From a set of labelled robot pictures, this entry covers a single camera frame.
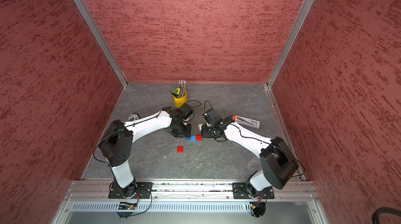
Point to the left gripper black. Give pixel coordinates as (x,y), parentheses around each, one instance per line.
(187,134)

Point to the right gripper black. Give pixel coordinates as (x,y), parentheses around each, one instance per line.
(205,133)

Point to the blue lego plate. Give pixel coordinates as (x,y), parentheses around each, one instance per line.
(192,138)

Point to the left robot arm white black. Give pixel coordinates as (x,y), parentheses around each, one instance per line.
(116,145)

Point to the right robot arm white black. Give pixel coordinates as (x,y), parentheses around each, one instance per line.
(278,163)

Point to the yellow pen cup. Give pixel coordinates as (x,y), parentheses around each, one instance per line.
(180,101)

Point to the white blue red flat box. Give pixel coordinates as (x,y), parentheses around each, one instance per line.
(245,121)

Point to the pens bundle in cup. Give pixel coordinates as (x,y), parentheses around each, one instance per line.
(181,86)

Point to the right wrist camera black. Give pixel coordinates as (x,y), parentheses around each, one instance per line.
(212,117)

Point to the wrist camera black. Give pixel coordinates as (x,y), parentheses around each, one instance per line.
(212,117)
(186,111)

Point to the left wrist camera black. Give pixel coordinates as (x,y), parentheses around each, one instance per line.
(186,111)

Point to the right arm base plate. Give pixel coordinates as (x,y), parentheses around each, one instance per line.
(239,190)

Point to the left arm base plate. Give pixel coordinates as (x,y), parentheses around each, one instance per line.
(144,190)

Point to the left aluminium corner post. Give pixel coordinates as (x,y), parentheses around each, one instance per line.
(84,11)

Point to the aluminium corner post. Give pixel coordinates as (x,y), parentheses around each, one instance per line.
(84,11)
(297,25)

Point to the white slotted cable duct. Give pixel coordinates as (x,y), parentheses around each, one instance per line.
(190,207)

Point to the aluminium front rail frame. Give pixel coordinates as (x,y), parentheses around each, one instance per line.
(296,191)

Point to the right aluminium corner post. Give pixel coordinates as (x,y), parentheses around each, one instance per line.
(297,25)

